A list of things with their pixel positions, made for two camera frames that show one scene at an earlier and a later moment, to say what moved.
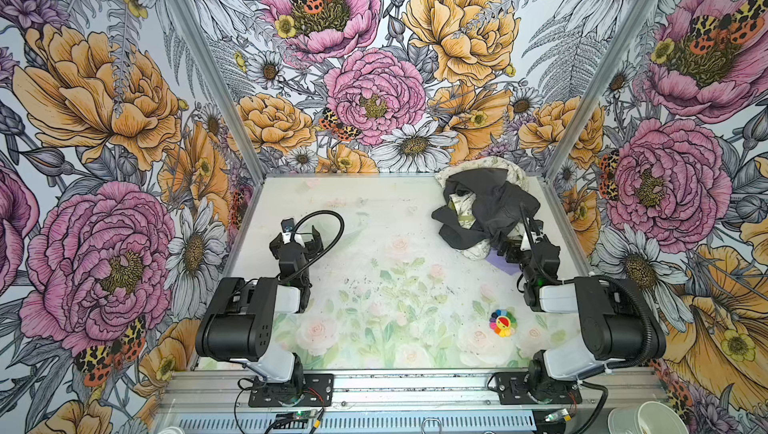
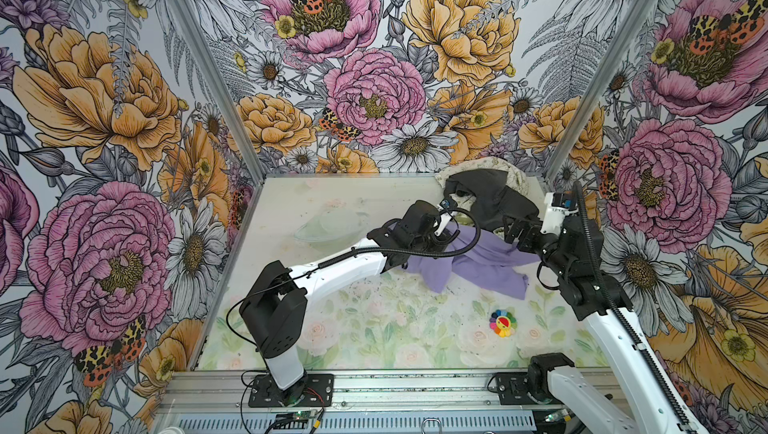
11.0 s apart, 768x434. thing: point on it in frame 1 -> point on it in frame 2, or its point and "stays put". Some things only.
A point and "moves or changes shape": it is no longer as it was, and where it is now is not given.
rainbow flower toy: [502, 322] stays put
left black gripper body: [312, 248] -> [431, 241]
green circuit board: [304, 414] stays put
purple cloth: [500, 261] moves or changes shape
